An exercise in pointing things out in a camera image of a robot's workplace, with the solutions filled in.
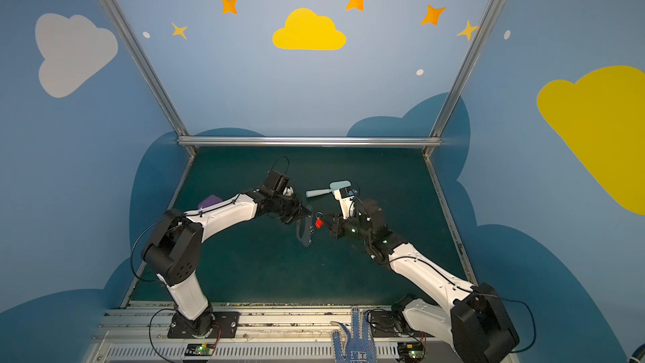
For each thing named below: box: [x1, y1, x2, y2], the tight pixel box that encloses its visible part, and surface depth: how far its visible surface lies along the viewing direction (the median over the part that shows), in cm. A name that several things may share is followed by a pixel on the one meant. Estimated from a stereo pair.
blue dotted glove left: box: [330, 305, 378, 363], surface depth 73 cm
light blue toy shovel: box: [305, 179, 352, 198], surface depth 109 cm
